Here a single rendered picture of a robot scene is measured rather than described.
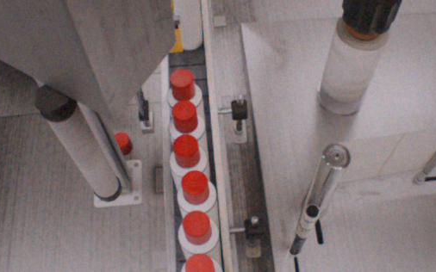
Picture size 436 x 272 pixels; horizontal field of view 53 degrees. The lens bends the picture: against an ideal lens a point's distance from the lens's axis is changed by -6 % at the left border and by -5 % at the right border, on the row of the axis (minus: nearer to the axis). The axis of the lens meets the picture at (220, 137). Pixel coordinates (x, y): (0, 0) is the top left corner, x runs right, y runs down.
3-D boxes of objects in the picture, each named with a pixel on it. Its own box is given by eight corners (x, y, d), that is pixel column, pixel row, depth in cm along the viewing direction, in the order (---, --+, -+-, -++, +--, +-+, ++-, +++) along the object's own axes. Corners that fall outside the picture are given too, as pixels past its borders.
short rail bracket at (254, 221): (262, 249, 77) (266, 227, 66) (224, 252, 77) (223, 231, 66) (259, 231, 78) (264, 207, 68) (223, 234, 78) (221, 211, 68)
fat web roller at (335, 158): (330, 218, 74) (358, 170, 57) (302, 220, 74) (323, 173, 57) (325, 192, 76) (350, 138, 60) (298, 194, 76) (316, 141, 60)
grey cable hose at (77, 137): (122, 202, 55) (70, 110, 37) (95, 204, 55) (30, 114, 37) (123, 176, 57) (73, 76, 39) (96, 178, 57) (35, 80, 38)
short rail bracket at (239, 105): (247, 137, 87) (249, 102, 77) (232, 138, 87) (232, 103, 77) (246, 122, 89) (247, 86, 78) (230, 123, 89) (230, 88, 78)
